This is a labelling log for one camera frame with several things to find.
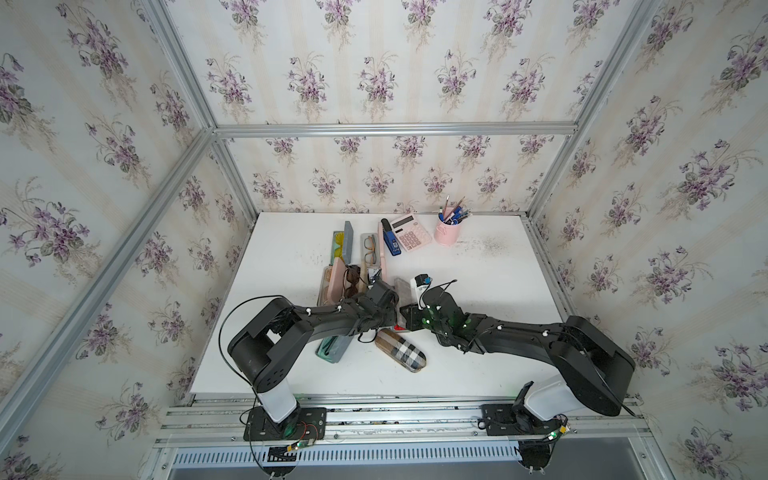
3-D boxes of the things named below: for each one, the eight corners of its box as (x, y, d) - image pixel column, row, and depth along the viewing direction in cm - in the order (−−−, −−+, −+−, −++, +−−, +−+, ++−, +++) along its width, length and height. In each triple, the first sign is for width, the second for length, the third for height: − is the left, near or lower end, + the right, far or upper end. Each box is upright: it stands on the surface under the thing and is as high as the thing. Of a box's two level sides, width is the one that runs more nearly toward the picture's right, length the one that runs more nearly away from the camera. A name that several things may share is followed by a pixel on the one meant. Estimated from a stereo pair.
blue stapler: (391, 256, 109) (392, 248, 105) (380, 227, 118) (380, 218, 114) (399, 254, 110) (400, 246, 106) (387, 226, 119) (387, 217, 115)
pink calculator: (405, 252, 110) (406, 247, 108) (389, 227, 118) (390, 221, 116) (430, 243, 113) (432, 238, 111) (413, 219, 121) (414, 214, 119)
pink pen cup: (442, 249, 111) (447, 230, 103) (431, 235, 116) (434, 215, 107) (458, 242, 114) (464, 223, 105) (446, 229, 118) (451, 209, 110)
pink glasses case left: (319, 308, 96) (314, 296, 89) (325, 269, 106) (321, 255, 99) (343, 308, 96) (340, 296, 90) (347, 269, 106) (344, 256, 99)
